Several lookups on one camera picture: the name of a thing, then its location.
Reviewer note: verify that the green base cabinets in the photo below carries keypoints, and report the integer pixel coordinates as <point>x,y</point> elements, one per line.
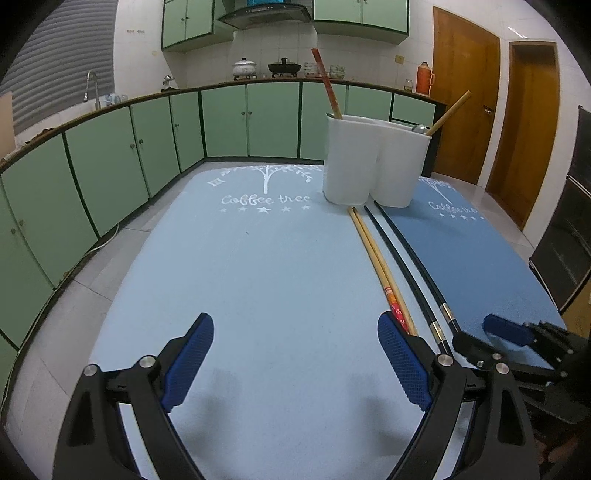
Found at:
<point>138,138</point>

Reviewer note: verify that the black chopstick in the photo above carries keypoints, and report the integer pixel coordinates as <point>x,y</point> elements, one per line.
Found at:
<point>434,328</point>
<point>447,313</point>

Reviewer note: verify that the light blue table mat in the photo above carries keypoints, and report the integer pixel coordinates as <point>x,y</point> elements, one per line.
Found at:
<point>277,277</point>

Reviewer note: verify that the black range hood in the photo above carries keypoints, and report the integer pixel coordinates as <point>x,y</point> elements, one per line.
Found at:
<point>265,16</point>

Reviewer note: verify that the white double utensil holder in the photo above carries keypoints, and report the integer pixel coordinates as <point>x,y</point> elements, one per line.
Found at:
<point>351,161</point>

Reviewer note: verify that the metal kettle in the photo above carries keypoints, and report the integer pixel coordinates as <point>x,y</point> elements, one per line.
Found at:
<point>168,83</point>

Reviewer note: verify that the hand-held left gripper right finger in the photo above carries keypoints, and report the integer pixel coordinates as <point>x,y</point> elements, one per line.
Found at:
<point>406,364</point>

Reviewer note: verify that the dark blue table mat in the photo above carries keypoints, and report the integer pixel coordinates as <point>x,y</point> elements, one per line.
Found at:
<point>471,249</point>

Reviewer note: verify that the green wall cabinet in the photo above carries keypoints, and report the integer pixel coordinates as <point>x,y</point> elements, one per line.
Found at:
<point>360,16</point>
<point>198,23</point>

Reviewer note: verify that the patterned containers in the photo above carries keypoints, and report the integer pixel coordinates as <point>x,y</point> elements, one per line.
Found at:
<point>338,70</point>

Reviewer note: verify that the orange thermos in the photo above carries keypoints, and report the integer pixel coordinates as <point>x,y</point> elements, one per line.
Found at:
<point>422,81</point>

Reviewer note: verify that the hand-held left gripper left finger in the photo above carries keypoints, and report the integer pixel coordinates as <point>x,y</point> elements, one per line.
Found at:
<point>189,360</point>

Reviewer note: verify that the white cooking pot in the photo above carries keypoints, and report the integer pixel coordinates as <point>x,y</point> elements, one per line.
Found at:
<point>244,69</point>

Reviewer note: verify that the stack of bowls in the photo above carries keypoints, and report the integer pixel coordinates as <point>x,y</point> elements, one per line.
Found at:
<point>310,69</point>

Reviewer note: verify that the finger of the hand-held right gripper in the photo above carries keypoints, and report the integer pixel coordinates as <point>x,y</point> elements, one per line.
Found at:
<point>471,346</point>
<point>508,328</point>

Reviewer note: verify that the blue box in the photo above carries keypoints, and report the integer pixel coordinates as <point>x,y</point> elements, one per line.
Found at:
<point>263,2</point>

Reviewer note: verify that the metal kitchen faucet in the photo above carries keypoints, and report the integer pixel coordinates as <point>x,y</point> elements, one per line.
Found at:
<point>91,78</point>

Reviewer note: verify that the dark glass cabinet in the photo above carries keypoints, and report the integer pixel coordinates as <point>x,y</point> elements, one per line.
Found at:
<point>563,221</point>

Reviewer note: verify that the wooden board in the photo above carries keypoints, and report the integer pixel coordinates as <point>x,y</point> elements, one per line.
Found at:
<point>6,124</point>

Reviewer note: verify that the brown wooden furniture piece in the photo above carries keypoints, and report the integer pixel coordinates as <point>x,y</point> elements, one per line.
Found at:
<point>577,316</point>

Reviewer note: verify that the grey window blind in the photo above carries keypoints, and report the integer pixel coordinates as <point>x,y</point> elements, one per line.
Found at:
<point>69,60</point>

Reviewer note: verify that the metal spoon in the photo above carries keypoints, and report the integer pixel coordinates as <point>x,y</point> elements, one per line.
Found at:
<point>418,129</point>

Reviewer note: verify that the wooden door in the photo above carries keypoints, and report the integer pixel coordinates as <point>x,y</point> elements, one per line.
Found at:
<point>466,92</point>
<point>531,138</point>

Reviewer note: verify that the black wok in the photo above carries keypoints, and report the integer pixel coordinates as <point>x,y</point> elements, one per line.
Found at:
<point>285,69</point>

